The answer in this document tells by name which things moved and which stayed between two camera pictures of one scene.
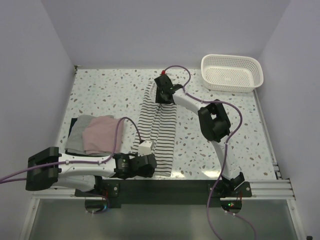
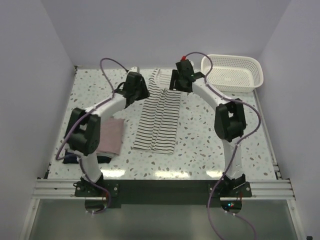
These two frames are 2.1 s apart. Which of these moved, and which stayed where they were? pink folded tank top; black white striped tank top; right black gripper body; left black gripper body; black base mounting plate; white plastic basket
Moved: right black gripper body; left black gripper body; black white striped tank top
Stayed: white plastic basket; black base mounting plate; pink folded tank top
